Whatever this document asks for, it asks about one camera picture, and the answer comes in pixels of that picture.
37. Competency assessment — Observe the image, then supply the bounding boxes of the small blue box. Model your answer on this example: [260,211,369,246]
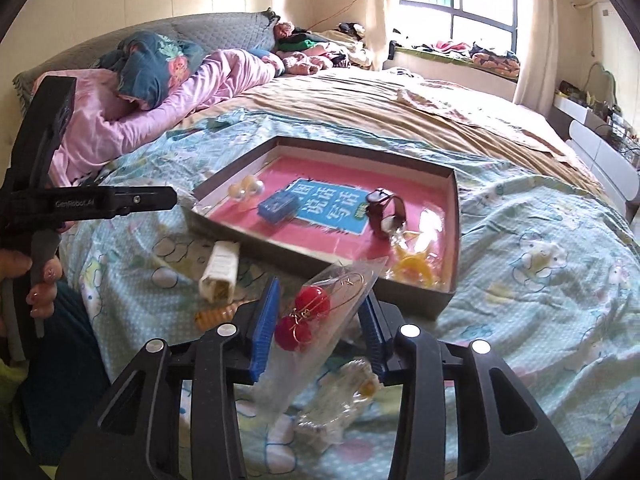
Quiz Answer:
[257,189,303,222]

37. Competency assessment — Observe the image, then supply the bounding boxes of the pink quilt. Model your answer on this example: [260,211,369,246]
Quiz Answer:
[32,49,286,188]

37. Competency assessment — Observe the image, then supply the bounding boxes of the cartoon cat printed bed sheet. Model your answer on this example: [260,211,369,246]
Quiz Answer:
[60,107,640,480]

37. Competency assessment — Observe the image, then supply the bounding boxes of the brown strap wristwatch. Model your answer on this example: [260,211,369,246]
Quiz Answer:
[365,187,408,241]

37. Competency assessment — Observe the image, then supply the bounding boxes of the cream curtain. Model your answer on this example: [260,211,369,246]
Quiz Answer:
[512,0,558,106]
[360,0,403,68]

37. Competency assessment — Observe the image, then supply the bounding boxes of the cardboard tray with pink bottom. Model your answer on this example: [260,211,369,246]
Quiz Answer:
[182,135,461,321]

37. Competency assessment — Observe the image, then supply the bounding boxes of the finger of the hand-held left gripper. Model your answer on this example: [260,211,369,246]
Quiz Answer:
[112,186,177,212]

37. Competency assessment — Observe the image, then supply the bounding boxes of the large white hair claw clip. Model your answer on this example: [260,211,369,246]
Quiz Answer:
[198,240,241,303]

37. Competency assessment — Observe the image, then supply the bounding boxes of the vanity mirror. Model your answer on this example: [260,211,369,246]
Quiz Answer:
[585,62,618,106]

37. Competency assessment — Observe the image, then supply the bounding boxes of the bagged pearl earrings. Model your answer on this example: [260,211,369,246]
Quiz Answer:
[192,157,281,216]

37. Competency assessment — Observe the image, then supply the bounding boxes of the grey quilted headboard cushion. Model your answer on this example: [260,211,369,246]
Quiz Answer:
[12,8,281,111]

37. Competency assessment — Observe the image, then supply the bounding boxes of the bagged yellow earrings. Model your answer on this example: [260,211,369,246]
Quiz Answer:
[390,210,451,291]

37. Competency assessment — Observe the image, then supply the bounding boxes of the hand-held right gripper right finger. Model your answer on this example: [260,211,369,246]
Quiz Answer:
[357,290,583,480]

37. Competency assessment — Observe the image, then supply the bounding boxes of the bagged white beaded accessory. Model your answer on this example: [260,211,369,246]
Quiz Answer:
[295,357,381,446]

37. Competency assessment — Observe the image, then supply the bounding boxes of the tan blanket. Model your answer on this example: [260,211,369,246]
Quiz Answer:
[240,67,601,196]

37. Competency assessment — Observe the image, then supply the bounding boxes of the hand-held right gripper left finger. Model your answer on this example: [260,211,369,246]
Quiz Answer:
[55,276,282,480]

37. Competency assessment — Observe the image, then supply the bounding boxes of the orange spiral hair tie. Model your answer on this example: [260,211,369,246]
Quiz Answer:
[194,302,241,331]

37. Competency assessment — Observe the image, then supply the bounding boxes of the white grey vanity cabinet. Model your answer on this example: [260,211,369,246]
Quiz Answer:
[552,95,640,221]

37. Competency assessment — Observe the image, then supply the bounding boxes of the person's left hand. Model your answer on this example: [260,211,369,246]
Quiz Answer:
[0,250,63,318]

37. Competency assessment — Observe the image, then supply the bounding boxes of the clothes pile on window seat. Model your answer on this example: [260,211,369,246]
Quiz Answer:
[390,37,521,78]

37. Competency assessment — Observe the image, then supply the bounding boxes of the bagged red ball earrings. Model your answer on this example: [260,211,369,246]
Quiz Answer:
[255,256,390,418]

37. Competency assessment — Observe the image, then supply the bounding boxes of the clothes pile on bed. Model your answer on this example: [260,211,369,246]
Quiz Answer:
[272,20,373,73]

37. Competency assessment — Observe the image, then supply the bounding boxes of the yellow-green fleece cloth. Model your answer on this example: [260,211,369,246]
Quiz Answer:
[0,357,31,441]

